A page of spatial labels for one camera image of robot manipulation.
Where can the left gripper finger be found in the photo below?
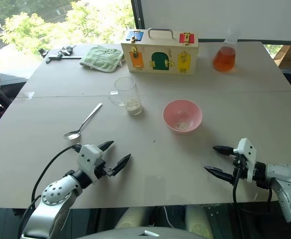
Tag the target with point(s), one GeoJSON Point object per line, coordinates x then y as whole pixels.
{"type": "Point", "coordinates": [121, 163]}
{"type": "Point", "coordinates": [106, 145]}

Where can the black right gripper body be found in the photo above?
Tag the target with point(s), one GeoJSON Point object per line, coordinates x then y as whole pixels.
{"type": "Point", "coordinates": [242, 171]}

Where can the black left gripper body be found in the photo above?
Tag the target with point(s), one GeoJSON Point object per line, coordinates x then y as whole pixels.
{"type": "Point", "coordinates": [100, 169]}

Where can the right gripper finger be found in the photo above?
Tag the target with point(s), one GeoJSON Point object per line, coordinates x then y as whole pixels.
{"type": "Point", "coordinates": [220, 172]}
{"type": "Point", "coordinates": [225, 150]}

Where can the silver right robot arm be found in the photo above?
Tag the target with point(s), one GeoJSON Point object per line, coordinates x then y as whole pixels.
{"type": "Point", "coordinates": [283, 179]}

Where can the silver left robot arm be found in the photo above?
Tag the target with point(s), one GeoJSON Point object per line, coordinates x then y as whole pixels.
{"type": "Point", "coordinates": [53, 196]}

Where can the silver metal spoon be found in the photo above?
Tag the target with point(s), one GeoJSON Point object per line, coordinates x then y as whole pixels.
{"type": "Point", "coordinates": [85, 122]}

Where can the pink plastic bowl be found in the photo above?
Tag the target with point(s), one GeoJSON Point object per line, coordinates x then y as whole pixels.
{"type": "Point", "coordinates": [185, 113]}

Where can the clear glass mug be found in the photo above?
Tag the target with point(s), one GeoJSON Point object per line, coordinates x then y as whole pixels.
{"type": "Point", "coordinates": [126, 92]}

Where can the green quilted cloth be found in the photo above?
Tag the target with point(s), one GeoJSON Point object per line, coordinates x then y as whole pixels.
{"type": "Point", "coordinates": [100, 58]}

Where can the orange box door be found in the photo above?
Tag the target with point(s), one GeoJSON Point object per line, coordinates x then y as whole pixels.
{"type": "Point", "coordinates": [138, 62]}

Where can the glass flask with orange liquid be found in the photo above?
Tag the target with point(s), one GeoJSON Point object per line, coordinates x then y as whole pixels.
{"type": "Point", "coordinates": [224, 59]}

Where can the clear tape piece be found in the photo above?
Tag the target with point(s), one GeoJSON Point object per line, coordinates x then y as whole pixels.
{"type": "Point", "coordinates": [27, 94]}

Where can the yellow box door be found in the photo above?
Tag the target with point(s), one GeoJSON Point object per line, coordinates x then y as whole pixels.
{"type": "Point", "coordinates": [184, 62]}

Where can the green box door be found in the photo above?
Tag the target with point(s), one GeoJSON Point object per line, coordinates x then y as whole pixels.
{"type": "Point", "coordinates": [160, 61]}

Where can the black key bunch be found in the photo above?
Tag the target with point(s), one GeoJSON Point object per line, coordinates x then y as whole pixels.
{"type": "Point", "coordinates": [67, 50]}

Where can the wooden lock box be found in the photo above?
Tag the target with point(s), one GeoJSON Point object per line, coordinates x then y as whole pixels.
{"type": "Point", "coordinates": [145, 47]}

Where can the small black clamp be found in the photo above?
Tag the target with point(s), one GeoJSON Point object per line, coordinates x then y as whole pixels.
{"type": "Point", "coordinates": [43, 52]}

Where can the cardboard box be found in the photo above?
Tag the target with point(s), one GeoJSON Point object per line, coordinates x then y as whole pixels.
{"type": "Point", "coordinates": [288, 57]}

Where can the blue latch panel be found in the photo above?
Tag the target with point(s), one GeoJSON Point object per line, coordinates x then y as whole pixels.
{"type": "Point", "coordinates": [138, 35]}

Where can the red latch panel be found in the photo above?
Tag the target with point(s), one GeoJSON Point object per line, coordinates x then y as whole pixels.
{"type": "Point", "coordinates": [183, 37]}

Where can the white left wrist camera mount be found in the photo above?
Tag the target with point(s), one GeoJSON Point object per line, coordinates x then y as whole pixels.
{"type": "Point", "coordinates": [88, 156]}

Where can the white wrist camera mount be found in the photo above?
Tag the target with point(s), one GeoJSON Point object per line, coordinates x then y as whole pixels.
{"type": "Point", "coordinates": [246, 152]}
{"type": "Point", "coordinates": [88, 156]}

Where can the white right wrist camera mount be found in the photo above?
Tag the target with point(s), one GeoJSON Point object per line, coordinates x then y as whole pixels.
{"type": "Point", "coordinates": [246, 152]}

